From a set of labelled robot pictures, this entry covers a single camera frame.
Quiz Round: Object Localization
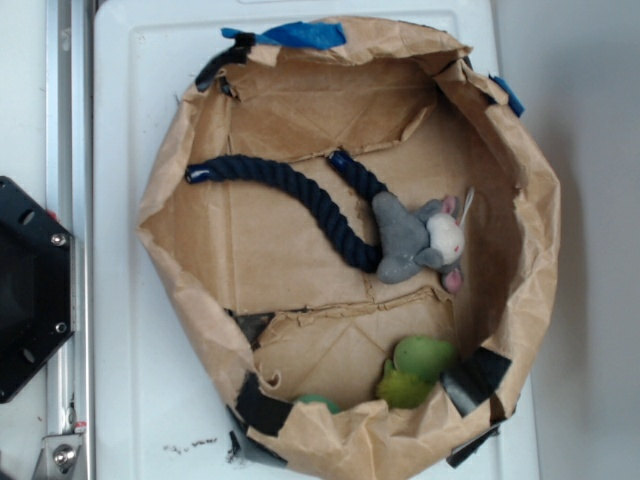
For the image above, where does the brown paper bag bin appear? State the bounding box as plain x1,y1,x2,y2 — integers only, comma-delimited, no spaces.
138,16,560,479

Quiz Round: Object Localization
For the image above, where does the gray plush mouse toy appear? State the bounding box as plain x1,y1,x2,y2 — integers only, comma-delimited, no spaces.
372,188,475,294

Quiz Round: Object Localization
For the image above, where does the green rubber toy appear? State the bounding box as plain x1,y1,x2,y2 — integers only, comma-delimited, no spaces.
375,335,459,409

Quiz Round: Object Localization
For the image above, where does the small green ball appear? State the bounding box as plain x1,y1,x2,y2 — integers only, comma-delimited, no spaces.
293,394,342,414

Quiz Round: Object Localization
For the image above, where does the black tape patch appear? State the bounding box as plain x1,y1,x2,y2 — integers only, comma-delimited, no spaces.
235,372,293,437
439,347,512,417

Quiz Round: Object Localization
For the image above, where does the black tape strip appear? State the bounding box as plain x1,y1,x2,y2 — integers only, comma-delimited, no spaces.
194,32,256,92

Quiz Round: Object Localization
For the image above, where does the blue tape strip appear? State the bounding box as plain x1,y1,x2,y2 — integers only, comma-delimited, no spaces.
221,21,347,50

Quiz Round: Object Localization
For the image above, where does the blue tape piece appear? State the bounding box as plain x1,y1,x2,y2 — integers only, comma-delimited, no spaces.
489,75,525,118

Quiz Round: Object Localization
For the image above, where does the white plastic board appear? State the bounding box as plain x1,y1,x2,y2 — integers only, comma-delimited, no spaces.
92,0,542,480

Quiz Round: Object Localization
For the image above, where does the dark blue rope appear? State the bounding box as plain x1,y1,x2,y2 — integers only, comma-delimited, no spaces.
184,149,390,274

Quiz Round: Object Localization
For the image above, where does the aluminium frame rail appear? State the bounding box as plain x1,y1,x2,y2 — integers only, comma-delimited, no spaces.
45,1,99,479

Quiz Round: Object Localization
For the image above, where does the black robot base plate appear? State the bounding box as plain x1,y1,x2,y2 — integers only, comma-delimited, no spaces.
1,176,73,404

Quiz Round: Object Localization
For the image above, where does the metal corner bracket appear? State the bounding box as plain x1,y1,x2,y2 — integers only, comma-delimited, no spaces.
31,434,86,480

